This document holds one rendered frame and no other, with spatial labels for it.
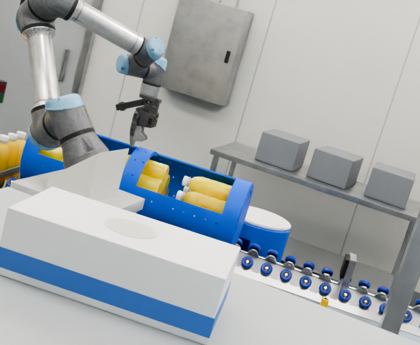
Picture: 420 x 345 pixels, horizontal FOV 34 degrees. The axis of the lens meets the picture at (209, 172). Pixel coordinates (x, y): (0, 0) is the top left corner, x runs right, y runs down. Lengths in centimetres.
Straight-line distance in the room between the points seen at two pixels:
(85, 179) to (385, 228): 402
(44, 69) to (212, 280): 174
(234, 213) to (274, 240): 42
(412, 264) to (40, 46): 141
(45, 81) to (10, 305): 169
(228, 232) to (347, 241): 341
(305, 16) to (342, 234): 184
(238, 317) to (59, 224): 24
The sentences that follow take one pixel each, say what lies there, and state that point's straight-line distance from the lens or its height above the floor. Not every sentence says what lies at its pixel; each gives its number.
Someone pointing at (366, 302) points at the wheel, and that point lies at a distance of 257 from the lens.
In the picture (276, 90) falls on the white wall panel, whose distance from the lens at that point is 580.
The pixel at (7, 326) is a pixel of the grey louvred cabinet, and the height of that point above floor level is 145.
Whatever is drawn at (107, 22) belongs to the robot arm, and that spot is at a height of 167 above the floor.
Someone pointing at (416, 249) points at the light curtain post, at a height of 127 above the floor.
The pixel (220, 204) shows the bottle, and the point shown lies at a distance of 255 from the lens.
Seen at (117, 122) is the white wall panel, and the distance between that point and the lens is 628.
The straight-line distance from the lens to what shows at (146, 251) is 70.
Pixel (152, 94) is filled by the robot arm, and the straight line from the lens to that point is 261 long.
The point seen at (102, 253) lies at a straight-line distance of 71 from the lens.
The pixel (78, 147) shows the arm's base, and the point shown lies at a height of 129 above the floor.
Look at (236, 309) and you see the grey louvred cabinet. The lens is 83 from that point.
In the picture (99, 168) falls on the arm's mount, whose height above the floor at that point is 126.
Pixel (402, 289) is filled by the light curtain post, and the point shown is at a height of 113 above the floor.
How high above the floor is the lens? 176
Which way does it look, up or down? 12 degrees down
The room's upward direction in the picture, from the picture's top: 16 degrees clockwise
